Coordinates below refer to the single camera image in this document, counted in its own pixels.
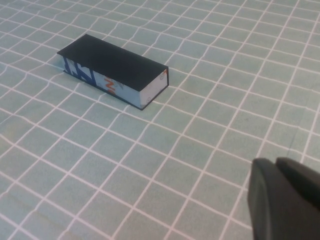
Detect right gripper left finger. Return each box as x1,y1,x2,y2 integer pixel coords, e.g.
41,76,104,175
246,157,320,240

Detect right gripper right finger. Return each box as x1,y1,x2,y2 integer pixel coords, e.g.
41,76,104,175
275,156,320,211

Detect black glasses case printed sides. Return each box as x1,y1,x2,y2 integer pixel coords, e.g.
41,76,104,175
56,34,170,111

